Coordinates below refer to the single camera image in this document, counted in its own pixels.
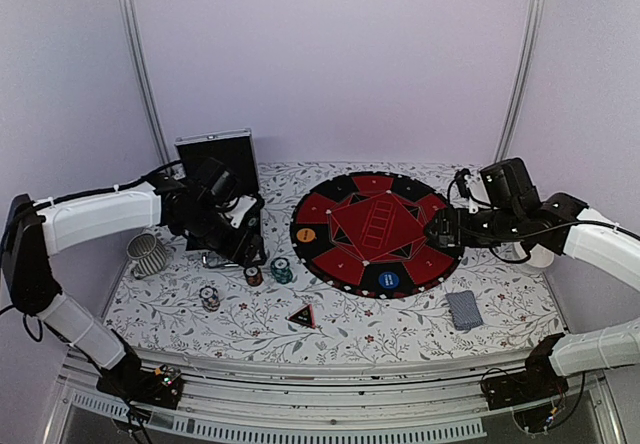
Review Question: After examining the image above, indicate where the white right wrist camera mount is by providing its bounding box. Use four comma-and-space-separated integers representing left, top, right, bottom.
454, 168, 494, 214

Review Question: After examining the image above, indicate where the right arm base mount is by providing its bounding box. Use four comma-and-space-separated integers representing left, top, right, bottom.
480, 350, 569, 410

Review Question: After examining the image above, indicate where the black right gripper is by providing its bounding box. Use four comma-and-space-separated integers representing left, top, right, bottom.
424, 206, 523, 248

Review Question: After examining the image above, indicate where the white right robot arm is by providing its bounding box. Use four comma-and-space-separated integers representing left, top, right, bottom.
425, 157, 639, 400

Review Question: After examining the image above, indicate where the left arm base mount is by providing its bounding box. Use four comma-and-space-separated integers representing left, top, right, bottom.
96, 362, 184, 410

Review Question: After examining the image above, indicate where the round red black poker mat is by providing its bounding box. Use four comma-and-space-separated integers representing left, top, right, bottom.
289, 171, 464, 299

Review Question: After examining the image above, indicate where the front aluminium rail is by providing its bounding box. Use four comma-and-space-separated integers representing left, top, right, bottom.
43, 351, 626, 443

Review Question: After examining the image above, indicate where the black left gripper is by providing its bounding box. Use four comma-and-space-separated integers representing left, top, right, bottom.
180, 202, 269, 269

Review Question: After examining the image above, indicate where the blue small blind button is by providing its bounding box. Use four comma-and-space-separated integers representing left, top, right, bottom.
378, 271, 400, 289

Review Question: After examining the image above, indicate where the striped ceramic cup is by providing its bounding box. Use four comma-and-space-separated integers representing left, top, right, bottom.
126, 233, 168, 280

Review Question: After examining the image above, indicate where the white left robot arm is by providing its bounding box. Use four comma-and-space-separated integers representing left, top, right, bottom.
1, 159, 265, 398

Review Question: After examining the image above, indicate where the black triangular dealer plate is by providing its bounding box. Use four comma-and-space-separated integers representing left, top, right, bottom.
287, 304, 316, 329

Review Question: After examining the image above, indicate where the aluminium poker case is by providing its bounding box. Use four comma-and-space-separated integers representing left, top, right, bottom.
175, 128, 266, 268

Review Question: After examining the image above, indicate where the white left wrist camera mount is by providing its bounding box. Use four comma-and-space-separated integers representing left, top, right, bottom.
224, 195, 265, 229

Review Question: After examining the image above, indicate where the red black 100 chip stack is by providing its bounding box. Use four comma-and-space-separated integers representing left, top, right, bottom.
243, 266, 263, 287

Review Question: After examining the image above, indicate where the orange big blind button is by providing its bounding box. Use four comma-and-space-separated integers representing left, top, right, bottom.
296, 228, 316, 243

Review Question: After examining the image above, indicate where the blue loose card deck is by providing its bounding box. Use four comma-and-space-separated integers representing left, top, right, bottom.
445, 290, 484, 331

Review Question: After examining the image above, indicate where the left aluminium frame post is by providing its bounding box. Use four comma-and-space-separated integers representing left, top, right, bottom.
118, 0, 171, 164

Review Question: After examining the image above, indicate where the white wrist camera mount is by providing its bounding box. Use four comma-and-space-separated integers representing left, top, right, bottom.
224, 195, 265, 229
454, 168, 494, 214

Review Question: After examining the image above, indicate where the blue green 50 chip stack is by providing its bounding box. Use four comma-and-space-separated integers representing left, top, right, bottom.
270, 257, 293, 284

